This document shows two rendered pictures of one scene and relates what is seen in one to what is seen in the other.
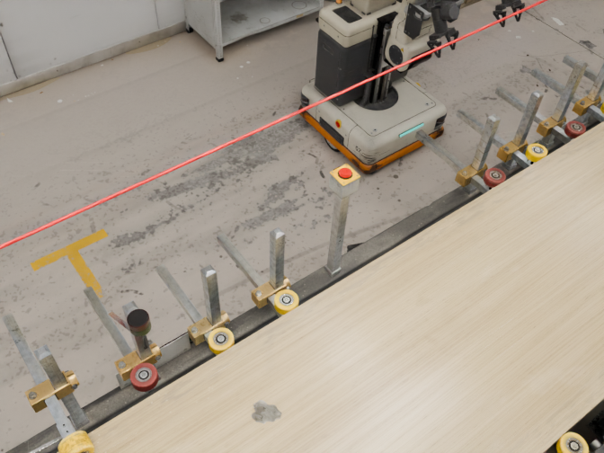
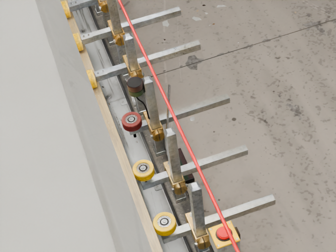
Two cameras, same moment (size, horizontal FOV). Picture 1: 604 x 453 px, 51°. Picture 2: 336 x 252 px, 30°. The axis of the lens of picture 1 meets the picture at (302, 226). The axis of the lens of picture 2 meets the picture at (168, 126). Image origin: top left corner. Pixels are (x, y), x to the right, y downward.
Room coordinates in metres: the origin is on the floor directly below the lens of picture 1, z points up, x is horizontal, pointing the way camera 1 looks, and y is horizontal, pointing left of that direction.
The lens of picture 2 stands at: (1.74, -0.98, 2.76)
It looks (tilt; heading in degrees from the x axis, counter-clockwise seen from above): 49 degrees down; 117
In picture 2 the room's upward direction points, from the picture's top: 9 degrees counter-clockwise
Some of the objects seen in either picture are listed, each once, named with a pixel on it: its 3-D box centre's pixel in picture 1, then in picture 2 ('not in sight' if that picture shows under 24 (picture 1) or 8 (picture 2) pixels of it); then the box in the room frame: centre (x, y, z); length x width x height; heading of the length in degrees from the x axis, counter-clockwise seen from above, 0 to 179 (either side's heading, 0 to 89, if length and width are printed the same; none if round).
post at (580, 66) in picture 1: (562, 108); not in sight; (2.21, -1.09, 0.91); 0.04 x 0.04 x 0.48; 39
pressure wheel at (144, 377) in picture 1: (146, 382); (133, 127); (0.85, 0.44, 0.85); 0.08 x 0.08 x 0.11
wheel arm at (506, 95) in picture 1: (534, 115); not in sight; (2.25, -1.00, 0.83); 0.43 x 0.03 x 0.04; 39
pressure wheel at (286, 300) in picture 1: (286, 307); (165, 229); (1.15, 0.04, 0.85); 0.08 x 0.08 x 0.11
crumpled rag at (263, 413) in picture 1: (265, 412); not in sight; (0.76, 0.07, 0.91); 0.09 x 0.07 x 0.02; 73
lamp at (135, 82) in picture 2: (143, 337); (138, 101); (0.91, 0.43, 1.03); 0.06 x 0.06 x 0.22; 39
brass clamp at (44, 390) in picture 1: (53, 389); (133, 68); (0.77, 0.67, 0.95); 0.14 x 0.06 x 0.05; 129
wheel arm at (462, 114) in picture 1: (494, 139); not in sight; (2.09, -0.81, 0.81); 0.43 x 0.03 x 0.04; 39
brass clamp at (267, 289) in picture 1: (270, 290); (198, 230); (1.25, 0.09, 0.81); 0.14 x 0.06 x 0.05; 129
